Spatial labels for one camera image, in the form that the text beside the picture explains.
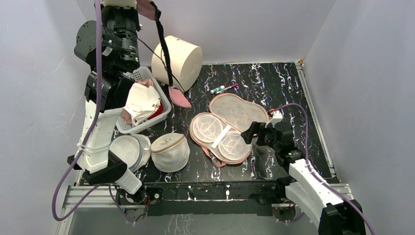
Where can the floral mesh laundry bag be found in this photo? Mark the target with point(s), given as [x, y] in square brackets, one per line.
[218, 131]

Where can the pink black bra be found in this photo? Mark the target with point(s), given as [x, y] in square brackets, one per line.
[150, 10]

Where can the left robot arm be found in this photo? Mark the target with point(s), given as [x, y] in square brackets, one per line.
[109, 45]

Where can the green white glue stick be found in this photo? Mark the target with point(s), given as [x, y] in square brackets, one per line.
[213, 91]

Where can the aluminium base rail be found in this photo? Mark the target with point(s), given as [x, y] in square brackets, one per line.
[220, 197]

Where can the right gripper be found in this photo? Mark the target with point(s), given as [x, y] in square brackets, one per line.
[260, 135]

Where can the white plastic basket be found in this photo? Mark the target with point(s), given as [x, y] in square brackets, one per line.
[143, 100]

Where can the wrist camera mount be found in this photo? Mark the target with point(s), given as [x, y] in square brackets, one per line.
[118, 2]
[276, 117]

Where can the white round mesh bag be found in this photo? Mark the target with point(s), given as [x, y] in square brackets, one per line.
[170, 152]

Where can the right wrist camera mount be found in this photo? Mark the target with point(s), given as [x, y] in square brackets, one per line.
[276, 117]

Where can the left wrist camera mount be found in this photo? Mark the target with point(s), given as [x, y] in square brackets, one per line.
[118, 2]

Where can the purple marker pen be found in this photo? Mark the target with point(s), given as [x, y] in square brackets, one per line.
[227, 88]

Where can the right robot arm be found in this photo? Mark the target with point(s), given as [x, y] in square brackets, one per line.
[329, 210]

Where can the flat round mesh bag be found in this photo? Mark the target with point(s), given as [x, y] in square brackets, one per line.
[134, 150]

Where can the cream cylindrical drum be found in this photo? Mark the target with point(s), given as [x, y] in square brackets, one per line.
[185, 60]

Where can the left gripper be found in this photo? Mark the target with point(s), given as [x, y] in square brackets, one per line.
[108, 11]

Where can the red garment in basket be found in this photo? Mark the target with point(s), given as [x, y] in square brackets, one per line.
[157, 112]

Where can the pink garment in basket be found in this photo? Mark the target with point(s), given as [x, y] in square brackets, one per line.
[146, 82]

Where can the white cloth in basket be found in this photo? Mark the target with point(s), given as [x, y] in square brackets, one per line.
[142, 103]

